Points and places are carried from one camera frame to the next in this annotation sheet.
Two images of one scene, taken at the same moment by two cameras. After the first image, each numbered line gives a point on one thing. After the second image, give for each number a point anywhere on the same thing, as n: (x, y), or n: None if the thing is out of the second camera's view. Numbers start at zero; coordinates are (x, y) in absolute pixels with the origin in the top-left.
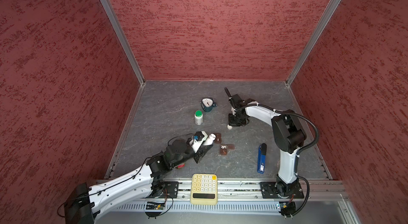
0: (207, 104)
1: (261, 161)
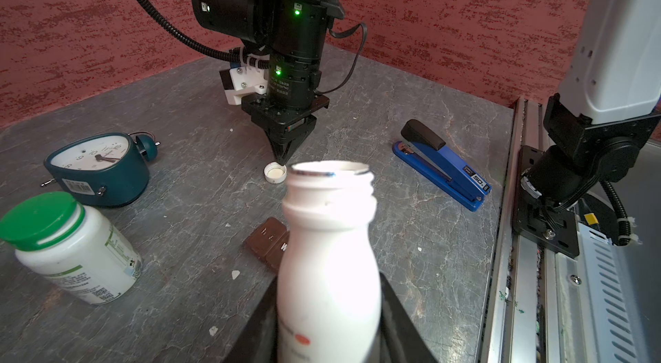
0: (104, 169)
1: (425, 152)
